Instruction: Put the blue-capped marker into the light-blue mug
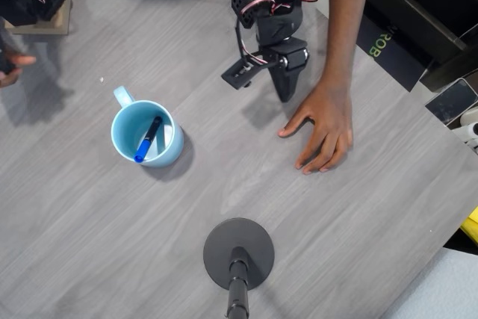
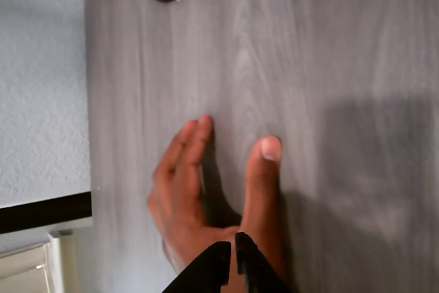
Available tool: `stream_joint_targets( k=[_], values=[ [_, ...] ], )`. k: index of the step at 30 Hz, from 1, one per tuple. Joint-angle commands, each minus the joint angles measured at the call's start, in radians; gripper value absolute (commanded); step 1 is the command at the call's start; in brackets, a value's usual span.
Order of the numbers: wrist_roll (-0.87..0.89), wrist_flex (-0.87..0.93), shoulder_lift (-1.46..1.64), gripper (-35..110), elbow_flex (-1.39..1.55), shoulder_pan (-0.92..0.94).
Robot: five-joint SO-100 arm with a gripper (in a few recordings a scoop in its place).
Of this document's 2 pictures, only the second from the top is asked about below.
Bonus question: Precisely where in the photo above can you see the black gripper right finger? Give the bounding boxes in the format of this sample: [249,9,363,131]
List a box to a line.
[234,231,289,293]

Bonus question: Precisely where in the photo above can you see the person's left hand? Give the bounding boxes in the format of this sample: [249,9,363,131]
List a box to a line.
[146,114,288,293]

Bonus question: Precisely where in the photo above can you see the white storage unit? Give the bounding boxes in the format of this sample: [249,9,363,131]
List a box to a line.
[0,229,75,293]

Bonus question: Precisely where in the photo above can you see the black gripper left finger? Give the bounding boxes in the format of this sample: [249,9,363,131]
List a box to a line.
[161,240,232,293]

